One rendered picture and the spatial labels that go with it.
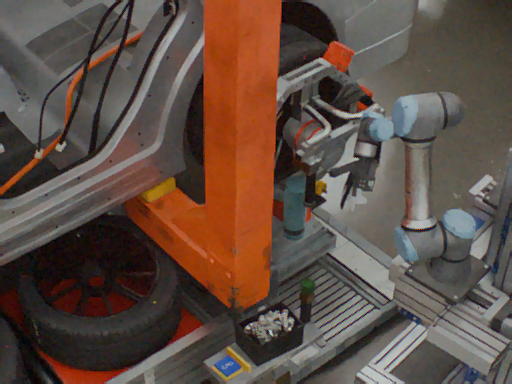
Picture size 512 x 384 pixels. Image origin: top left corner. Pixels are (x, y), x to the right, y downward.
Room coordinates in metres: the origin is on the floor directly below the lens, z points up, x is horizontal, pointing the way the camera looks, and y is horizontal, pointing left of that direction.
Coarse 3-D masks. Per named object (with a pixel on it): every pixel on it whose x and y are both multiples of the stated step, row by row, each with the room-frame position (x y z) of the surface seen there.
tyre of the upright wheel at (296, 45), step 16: (288, 32) 3.16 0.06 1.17; (304, 32) 3.23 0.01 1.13; (288, 48) 3.03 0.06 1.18; (304, 48) 3.06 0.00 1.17; (320, 48) 3.11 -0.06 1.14; (288, 64) 2.99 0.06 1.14; (192, 112) 2.93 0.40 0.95; (192, 128) 2.91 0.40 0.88; (192, 144) 2.91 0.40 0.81; (288, 176) 3.02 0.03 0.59
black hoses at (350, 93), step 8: (344, 88) 3.01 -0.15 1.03; (352, 88) 2.99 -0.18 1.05; (360, 88) 3.02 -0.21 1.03; (336, 96) 2.99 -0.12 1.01; (344, 96) 2.97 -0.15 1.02; (352, 96) 2.97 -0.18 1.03; (360, 96) 2.96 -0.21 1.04; (368, 96) 2.99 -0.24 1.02; (328, 104) 2.98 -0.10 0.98; (336, 104) 2.96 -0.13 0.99; (344, 104) 2.95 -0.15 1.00; (368, 104) 3.00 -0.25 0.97
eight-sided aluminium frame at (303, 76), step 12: (324, 60) 3.06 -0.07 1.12; (300, 72) 2.98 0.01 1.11; (312, 72) 2.98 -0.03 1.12; (324, 72) 3.01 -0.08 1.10; (336, 72) 3.05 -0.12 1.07; (288, 84) 2.89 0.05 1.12; (300, 84) 2.92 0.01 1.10; (276, 108) 2.84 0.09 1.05; (348, 108) 3.12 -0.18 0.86; (348, 120) 3.12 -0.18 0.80; (276, 192) 2.86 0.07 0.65
